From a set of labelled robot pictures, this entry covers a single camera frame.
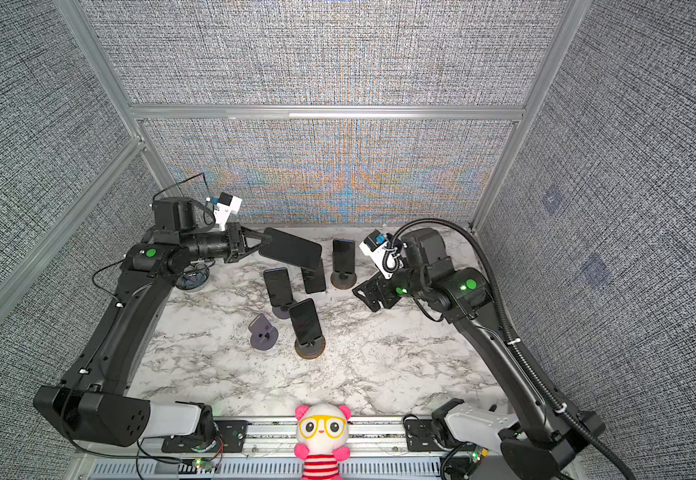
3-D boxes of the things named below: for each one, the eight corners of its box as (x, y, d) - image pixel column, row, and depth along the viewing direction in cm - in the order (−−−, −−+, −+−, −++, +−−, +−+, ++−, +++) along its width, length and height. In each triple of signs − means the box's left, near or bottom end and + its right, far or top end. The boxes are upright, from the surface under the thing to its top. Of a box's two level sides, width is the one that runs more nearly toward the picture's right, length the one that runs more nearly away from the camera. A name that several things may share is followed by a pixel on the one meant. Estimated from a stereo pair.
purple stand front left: (254, 346, 91) (245, 330, 82) (268, 329, 94) (260, 312, 86) (268, 354, 89) (259, 339, 81) (280, 336, 93) (274, 320, 84)
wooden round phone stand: (296, 359, 88) (293, 352, 84) (297, 344, 91) (295, 336, 87) (324, 359, 88) (323, 352, 84) (325, 344, 91) (324, 336, 87)
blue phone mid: (273, 310, 97) (261, 281, 84) (275, 298, 100) (264, 267, 87) (294, 310, 97) (286, 281, 84) (295, 298, 100) (288, 267, 87)
